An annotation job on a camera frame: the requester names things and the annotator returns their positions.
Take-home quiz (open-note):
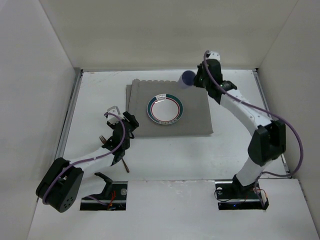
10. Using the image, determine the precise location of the purple cup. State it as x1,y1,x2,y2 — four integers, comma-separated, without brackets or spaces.
177,70,196,89

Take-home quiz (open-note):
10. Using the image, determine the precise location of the white plate green red rim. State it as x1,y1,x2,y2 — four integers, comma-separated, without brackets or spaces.
146,93,184,125

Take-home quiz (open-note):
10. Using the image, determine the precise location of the grey cloth placemat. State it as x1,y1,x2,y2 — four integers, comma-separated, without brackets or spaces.
125,79,213,138

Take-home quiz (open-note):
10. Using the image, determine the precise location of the brown wooden spoon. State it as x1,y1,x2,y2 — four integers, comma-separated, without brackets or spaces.
121,158,130,173

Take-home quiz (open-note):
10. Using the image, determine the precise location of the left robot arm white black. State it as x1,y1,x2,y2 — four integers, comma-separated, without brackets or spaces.
35,111,139,213

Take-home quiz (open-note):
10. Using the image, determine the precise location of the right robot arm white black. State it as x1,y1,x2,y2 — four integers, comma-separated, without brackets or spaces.
193,59,286,195

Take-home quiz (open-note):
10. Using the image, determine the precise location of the brown wooden fork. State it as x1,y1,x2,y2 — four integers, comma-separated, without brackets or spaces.
99,135,107,145

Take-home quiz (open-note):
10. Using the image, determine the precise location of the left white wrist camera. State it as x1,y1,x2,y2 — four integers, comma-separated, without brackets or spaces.
104,106,124,126

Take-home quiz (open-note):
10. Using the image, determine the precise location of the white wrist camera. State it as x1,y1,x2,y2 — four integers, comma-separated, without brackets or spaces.
104,106,124,126
204,50,221,61

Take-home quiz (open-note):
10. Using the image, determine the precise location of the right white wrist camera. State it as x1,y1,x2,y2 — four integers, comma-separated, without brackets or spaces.
204,50,221,61

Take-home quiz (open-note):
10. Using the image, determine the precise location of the right aluminium table rail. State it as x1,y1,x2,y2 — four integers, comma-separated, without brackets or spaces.
252,67,292,178

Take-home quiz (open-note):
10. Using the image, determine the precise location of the aluminium table rail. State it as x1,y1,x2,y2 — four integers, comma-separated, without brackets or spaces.
39,68,84,191
252,67,292,178

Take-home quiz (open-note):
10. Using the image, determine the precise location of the left aluminium table rail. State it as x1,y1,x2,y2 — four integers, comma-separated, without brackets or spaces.
39,68,84,191

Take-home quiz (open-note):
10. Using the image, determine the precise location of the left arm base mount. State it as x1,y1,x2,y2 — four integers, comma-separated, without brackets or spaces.
79,172,128,211

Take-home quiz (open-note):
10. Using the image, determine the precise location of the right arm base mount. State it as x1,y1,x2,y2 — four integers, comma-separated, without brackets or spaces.
214,181,270,211

